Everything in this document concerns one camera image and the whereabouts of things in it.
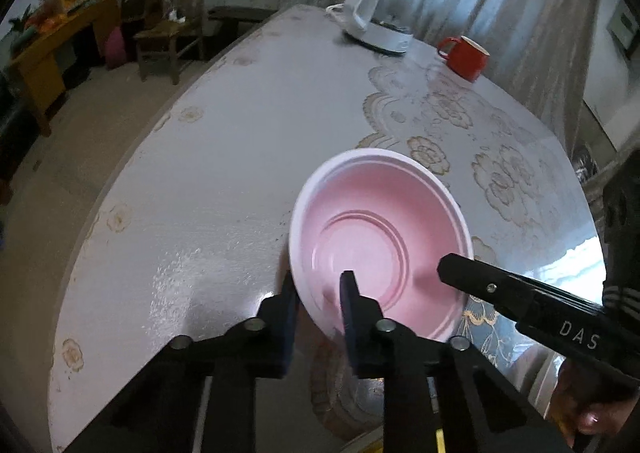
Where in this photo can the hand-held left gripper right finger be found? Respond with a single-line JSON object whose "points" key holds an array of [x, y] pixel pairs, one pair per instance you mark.
{"points": [[351, 328]]}

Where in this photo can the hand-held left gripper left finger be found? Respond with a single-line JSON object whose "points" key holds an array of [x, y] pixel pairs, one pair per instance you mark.
{"points": [[287, 318]]}

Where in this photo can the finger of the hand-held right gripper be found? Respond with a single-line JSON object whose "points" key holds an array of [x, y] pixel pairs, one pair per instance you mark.
{"points": [[480, 280]]}

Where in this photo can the red plastic bowl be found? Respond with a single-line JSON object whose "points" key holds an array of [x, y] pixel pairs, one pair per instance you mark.
{"points": [[380, 213]]}

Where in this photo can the person's right hand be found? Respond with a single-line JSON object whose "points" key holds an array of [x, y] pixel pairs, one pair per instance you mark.
{"points": [[585, 413]]}

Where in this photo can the floral lace tablecloth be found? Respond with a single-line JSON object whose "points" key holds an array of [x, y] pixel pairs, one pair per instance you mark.
{"points": [[225, 158]]}

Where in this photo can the red mug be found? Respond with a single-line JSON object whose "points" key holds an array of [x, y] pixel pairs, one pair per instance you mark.
{"points": [[467, 60]]}

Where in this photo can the white electric kettle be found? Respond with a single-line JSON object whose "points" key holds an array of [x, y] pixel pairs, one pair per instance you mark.
{"points": [[365, 8]]}

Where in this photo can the dark wooden bench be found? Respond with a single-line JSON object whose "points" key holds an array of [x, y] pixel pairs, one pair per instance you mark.
{"points": [[240, 18]]}

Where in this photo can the carved wooden chair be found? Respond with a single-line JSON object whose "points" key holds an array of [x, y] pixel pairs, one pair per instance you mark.
{"points": [[172, 33]]}

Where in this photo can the pink bag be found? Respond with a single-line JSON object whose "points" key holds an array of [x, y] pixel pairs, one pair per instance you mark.
{"points": [[115, 50]]}

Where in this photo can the wooden desk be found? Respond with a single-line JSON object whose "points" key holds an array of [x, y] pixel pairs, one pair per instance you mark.
{"points": [[45, 63]]}

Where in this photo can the green potted plant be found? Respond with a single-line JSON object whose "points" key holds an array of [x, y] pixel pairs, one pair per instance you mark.
{"points": [[22, 20]]}

